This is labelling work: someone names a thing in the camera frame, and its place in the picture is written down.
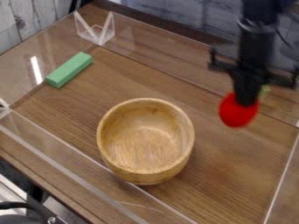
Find black bracket with cable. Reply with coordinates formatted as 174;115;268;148
0;196;69;224

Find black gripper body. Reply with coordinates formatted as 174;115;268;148
208;18;296;89

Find green rectangular block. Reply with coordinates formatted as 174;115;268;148
45;52;92;88

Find wooden bowl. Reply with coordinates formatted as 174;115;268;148
96;98;194;186

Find clear acrylic enclosure walls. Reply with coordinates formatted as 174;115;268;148
0;16;299;224

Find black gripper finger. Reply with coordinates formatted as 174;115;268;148
230;73;266;107

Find red plush fruit green stem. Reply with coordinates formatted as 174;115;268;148
218;85;270;128

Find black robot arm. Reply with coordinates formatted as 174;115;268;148
209;0;299;108

